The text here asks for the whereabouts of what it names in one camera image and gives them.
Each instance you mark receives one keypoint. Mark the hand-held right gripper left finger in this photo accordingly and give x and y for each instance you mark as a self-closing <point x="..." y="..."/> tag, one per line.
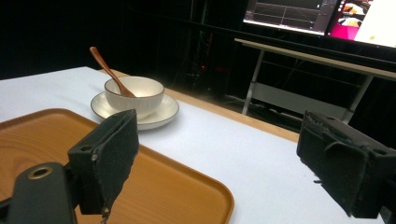
<point x="106" y="161"/>

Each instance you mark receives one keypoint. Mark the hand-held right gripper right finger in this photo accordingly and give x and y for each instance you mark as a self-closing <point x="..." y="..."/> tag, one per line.
<point x="342" y="161"/>

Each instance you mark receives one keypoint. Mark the white ceramic bowl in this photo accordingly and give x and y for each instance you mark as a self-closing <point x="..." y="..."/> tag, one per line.
<point x="140" y="93"/>

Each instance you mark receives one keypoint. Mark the white saucer plate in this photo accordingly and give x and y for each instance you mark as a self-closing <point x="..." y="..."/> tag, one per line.
<point x="165" y="110"/>

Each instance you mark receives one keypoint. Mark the brown wooden spoon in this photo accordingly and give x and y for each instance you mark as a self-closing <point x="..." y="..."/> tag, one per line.
<point x="107" y="70"/>

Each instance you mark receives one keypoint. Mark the wooden tray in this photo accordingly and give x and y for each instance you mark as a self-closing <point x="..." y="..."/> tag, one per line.
<point x="162" y="193"/>

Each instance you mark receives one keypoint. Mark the desk with white metal legs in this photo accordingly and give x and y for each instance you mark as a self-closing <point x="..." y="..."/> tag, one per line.
<point x="311" y="59"/>

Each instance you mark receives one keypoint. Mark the white table cover sheet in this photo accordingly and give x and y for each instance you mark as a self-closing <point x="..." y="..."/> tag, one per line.
<point x="233" y="155"/>

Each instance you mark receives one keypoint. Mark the computer monitor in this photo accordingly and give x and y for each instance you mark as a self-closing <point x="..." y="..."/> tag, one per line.
<point x="311" y="15"/>

